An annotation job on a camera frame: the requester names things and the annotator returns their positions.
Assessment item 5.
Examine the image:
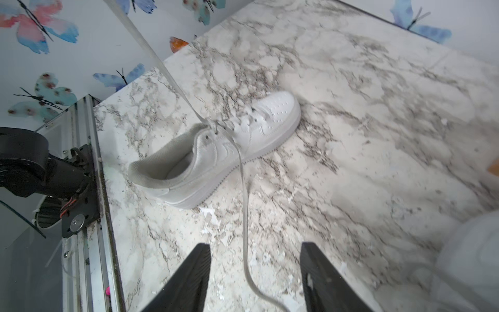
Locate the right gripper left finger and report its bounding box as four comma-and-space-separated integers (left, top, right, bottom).
142, 243, 211, 312

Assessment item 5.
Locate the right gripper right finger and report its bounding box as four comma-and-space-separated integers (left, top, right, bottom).
300, 242, 372, 312

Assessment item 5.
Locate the white sneaker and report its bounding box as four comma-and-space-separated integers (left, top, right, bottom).
373, 210, 499, 312
95, 11, 301, 311

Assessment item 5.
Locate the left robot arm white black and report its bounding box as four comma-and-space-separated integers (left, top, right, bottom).
1, 127, 49, 198

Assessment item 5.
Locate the aluminium front rail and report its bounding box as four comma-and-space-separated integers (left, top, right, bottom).
39, 95, 125, 311

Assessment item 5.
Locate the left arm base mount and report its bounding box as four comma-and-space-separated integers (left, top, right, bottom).
35, 144, 100, 238

